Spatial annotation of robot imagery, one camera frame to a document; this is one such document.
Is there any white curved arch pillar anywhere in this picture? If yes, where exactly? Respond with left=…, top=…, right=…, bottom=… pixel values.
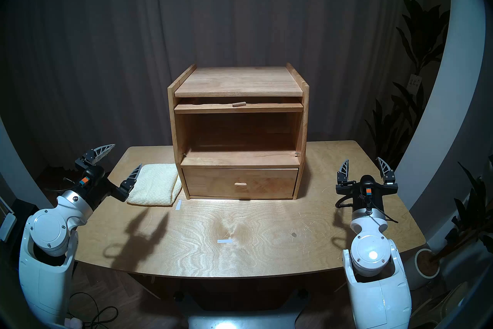
left=395, top=0, right=486, bottom=211
left=0, top=116, right=52, bottom=209

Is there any tall dark leafy plant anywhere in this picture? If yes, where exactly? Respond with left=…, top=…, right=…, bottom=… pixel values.
left=364, top=0, right=451, bottom=171

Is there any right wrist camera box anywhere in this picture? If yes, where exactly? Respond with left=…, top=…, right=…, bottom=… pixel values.
left=360, top=175, right=376, bottom=197

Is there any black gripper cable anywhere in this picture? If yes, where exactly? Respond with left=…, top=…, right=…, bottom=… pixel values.
left=334, top=195, right=399, bottom=225
left=44, top=176, right=83, bottom=194

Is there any cream terry towel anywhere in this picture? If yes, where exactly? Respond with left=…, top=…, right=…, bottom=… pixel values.
left=126, top=163, right=182, bottom=207

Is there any wooden flip door with knob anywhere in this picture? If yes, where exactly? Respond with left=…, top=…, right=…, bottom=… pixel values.
left=174, top=101, right=304, bottom=114

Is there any white plant pot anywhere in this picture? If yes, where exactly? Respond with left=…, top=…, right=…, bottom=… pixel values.
left=402, top=247, right=441, bottom=290

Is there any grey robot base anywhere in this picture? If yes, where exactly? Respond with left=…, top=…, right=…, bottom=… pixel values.
left=173, top=290, right=309, bottom=329

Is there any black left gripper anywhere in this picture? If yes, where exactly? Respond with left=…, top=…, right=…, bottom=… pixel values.
left=76, top=144, right=143, bottom=210

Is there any white wall box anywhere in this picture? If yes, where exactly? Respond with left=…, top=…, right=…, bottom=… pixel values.
left=0, top=197, right=17, bottom=242

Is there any black computer tower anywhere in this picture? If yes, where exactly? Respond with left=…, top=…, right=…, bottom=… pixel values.
left=8, top=197, right=39, bottom=275

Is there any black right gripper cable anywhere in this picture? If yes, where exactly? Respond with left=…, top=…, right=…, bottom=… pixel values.
left=334, top=195, right=399, bottom=225

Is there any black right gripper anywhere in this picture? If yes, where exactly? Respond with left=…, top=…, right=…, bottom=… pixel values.
left=335, top=157, right=399, bottom=213

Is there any grey pleated curtain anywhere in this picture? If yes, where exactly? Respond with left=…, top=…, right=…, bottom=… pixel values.
left=0, top=0, right=451, bottom=178

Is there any wooden cabinet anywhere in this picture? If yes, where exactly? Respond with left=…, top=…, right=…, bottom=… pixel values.
left=168, top=62, right=310, bottom=201

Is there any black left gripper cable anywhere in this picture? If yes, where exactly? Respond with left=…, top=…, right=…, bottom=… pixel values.
left=44, top=176, right=83, bottom=194

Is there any black floor cable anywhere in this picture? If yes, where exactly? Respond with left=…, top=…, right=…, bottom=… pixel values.
left=67, top=292, right=118, bottom=329

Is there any small dark potted plant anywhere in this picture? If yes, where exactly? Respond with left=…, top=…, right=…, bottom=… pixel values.
left=431, top=155, right=493, bottom=263

